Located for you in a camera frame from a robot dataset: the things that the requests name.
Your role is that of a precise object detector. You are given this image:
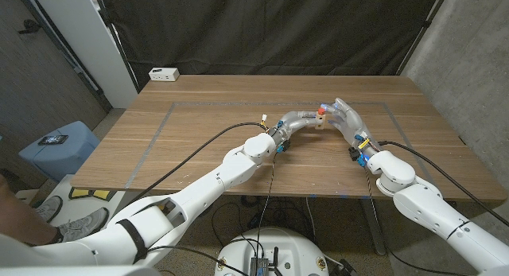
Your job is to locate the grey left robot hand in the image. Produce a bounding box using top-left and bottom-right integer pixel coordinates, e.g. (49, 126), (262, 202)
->
(268, 110), (324, 150)

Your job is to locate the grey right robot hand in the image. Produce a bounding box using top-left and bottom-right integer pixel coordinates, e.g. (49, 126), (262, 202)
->
(320, 97), (382, 157)

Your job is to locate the wooden table panel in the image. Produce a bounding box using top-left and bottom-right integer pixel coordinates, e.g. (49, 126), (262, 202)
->
(125, 100), (445, 200)

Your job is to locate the black curtain backdrop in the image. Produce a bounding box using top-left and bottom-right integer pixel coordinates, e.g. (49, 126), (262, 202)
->
(97, 0), (445, 90)

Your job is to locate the grey table leg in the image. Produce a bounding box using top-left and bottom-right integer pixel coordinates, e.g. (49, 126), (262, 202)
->
(359, 198), (387, 256)

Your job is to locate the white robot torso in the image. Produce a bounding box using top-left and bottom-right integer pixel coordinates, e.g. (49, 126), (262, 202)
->
(214, 227), (330, 276)

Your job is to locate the white power strip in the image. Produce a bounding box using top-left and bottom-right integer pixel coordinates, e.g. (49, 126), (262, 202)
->
(148, 67), (181, 82)

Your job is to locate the white floor platform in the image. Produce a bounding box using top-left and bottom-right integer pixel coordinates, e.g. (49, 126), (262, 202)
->
(39, 174), (132, 229)

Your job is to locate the yellow and black floor pad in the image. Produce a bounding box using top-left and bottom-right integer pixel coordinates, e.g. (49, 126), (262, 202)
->
(69, 187), (116, 200)

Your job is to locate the white pillar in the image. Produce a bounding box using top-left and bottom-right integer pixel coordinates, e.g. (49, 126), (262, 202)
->
(29, 0), (138, 109)

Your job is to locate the grey sneaker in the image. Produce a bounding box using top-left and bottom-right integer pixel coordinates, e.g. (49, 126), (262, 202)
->
(47, 207), (110, 244)
(34, 195), (64, 224)

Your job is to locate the blue stool with phone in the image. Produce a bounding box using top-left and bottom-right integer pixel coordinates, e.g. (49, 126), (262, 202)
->
(17, 120), (100, 184)

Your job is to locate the black phone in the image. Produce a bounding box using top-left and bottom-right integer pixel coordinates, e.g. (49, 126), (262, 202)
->
(37, 134), (69, 146)

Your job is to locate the person's bare leg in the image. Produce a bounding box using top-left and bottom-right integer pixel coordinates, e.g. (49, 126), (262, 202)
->
(0, 176), (59, 246)

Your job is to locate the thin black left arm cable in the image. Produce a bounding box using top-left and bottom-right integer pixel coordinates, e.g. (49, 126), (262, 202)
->
(149, 150), (278, 276)

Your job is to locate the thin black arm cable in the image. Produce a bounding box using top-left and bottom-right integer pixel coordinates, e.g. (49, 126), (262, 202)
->
(149, 150), (278, 276)
(363, 166), (470, 276)

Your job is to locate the black floor cable bundle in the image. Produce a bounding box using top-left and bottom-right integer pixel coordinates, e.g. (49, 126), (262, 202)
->
(210, 194), (319, 249)

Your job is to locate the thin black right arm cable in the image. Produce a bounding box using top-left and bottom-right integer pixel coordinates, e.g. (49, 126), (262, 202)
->
(363, 166), (470, 276)

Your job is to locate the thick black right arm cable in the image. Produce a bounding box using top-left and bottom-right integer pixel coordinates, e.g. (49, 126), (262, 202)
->
(378, 140), (509, 227)

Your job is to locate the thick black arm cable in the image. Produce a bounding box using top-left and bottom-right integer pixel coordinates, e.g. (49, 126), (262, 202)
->
(126, 122), (270, 205)
(378, 140), (509, 227)

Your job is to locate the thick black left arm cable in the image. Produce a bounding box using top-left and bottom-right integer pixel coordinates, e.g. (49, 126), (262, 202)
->
(126, 122), (270, 205)

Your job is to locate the black backdrop frame pole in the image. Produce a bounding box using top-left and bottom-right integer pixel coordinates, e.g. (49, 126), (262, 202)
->
(93, 0), (140, 94)
(397, 0), (453, 76)

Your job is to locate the black door handle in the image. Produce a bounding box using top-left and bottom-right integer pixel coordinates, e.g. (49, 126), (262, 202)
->
(17, 19), (43, 34)

